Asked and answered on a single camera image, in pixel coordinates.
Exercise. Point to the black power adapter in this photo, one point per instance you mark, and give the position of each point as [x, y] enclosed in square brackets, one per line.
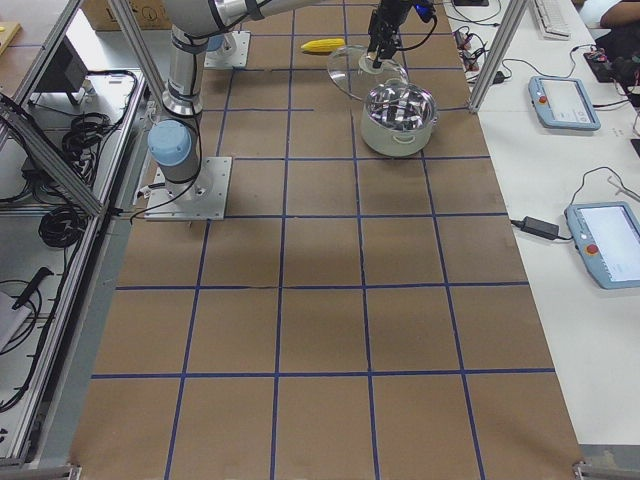
[540, 228]

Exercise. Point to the white keyboard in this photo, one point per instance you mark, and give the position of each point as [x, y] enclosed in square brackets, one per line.
[549, 17]

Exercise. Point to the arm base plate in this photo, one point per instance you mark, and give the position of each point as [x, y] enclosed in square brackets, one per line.
[204, 200]
[238, 60]

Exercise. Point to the pale green cooking pot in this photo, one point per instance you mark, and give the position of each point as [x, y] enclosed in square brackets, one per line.
[398, 118]

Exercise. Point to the blue teach pendant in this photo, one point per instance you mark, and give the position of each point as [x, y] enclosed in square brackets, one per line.
[606, 236]
[562, 103]

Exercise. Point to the yellow corn cob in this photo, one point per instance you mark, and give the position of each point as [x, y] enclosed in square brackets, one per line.
[324, 46]

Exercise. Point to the aluminium side frame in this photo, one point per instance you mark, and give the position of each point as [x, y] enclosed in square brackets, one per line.
[69, 174]

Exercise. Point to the aluminium frame post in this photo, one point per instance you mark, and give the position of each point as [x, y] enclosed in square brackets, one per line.
[499, 46]

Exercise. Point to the far blue teach pendant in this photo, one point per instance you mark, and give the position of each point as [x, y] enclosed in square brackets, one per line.
[562, 103]

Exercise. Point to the near blue teach pendant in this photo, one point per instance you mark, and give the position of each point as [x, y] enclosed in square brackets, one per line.
[606, 236]

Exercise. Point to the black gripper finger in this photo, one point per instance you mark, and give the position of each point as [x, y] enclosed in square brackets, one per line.
[388, 45]
[373, 28]

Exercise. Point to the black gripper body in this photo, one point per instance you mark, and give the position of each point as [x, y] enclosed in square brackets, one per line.
[389, 11]

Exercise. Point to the black monitor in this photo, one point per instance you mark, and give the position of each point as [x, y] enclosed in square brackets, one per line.
[65, 73]

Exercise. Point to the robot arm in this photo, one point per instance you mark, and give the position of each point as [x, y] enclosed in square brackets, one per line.
[262, 108]
[222, 44]

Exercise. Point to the glass pot lid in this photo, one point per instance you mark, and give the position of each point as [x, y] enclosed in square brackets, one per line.
[352, 71]

